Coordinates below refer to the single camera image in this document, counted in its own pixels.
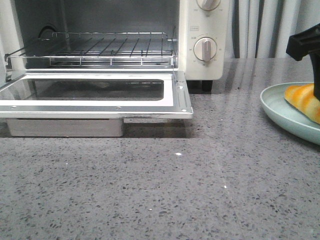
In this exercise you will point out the toaster oven glass door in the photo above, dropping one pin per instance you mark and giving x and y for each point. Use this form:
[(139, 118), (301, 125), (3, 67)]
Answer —
[(69, 103)]

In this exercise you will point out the upper oven control knob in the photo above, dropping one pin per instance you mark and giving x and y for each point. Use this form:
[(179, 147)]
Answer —
[(208, 5)]

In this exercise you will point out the light green plate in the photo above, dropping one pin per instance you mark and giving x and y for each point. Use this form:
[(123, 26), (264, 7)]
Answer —
[(285, 115)]

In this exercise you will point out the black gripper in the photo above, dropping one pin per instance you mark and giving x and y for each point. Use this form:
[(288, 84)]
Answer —
[(307, 43)]

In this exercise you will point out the grey curtain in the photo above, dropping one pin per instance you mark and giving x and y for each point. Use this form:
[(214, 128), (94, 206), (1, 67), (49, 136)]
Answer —
[(261, 28)]

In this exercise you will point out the golden croissant bread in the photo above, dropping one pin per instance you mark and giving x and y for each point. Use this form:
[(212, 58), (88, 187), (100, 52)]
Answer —
[(302, 98)]

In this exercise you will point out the metal wire oven rack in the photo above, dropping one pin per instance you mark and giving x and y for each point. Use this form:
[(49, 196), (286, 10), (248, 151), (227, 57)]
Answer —
[(140, 50)]

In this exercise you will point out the white Toshiba toaster oven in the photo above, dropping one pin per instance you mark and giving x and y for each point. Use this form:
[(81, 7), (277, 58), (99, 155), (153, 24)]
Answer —
[(183, 21)]

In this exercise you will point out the lower oven timer knob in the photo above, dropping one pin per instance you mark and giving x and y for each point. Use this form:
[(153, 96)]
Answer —
[(205, 49)]

